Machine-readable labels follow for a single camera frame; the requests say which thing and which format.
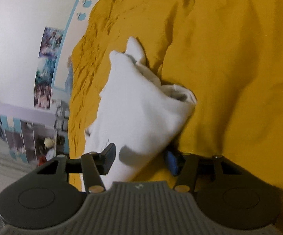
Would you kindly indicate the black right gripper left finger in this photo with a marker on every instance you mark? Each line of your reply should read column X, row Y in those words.
column 92, row 166

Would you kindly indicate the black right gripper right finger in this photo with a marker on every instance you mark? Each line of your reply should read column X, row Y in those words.
column 183, row 166

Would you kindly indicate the white printed t-shirt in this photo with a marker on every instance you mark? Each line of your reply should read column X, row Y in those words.
column 136, row 113

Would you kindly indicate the cluttered desk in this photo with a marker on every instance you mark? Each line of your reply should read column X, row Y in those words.
column 56, row 142

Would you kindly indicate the purple bookshelf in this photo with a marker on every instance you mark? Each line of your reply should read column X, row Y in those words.
column 24, row 129

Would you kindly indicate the blue pillow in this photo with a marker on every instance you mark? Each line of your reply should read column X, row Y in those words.
column 69, row 79

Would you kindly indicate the mustard yellow bed quilt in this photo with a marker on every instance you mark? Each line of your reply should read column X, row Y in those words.
column 229, row 53

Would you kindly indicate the anime poster strip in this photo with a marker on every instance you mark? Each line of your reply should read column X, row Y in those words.
column 48, row 53

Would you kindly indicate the white blue bed headboard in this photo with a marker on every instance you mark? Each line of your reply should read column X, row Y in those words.
column 75, row 29

